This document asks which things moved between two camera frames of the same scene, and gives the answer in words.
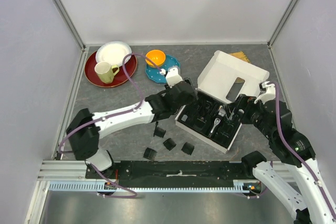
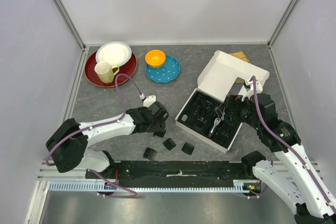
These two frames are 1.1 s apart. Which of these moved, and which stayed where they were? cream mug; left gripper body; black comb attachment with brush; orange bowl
Moved: left gripper body
Stayed: cream mug; black comb attachment with brush; orange bowl
